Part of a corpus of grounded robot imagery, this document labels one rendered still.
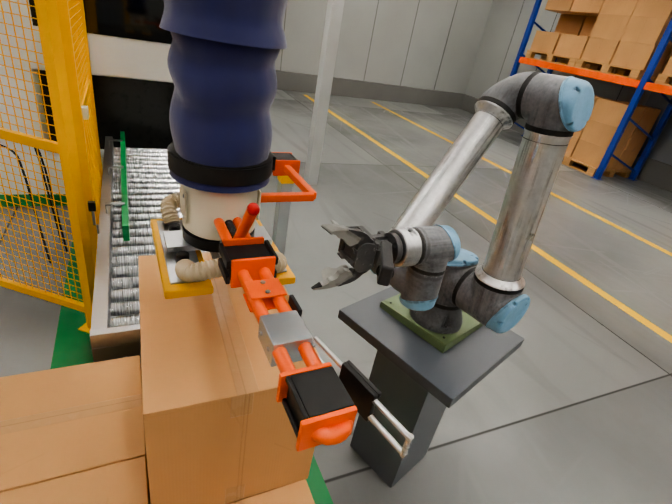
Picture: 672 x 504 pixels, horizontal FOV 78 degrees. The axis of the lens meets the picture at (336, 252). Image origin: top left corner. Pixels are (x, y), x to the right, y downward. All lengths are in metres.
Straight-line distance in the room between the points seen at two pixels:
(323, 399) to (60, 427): 1.06
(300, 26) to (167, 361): 9.98
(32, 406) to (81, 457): 0.25
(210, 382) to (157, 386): 0.11
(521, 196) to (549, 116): 0.21
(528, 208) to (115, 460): 1.30
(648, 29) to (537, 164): 7.62
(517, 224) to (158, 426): 1.01
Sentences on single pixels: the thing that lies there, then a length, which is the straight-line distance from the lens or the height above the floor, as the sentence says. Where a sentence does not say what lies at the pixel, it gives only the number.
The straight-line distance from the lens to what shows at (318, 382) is 0.56.
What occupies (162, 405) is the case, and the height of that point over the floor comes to 0.94.
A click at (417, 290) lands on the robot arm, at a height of 1.13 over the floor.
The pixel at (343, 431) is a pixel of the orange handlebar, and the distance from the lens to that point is 0.54.
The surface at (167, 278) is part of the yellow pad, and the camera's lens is 0.96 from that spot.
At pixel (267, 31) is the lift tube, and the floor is 1.63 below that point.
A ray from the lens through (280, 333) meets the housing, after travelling 0.63.
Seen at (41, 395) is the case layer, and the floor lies 0.54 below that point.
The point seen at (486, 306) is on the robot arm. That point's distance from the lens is 1.35.
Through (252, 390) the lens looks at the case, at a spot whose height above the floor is 0.94.
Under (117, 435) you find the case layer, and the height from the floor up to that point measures 0.54.
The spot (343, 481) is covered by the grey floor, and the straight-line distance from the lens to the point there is 1.99.
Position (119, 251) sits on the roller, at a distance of 2.24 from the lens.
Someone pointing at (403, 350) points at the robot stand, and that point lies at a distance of 1.44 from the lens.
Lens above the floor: 1.67
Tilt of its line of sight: 29 degrees down
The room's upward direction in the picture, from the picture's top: 11 degrees clockwise
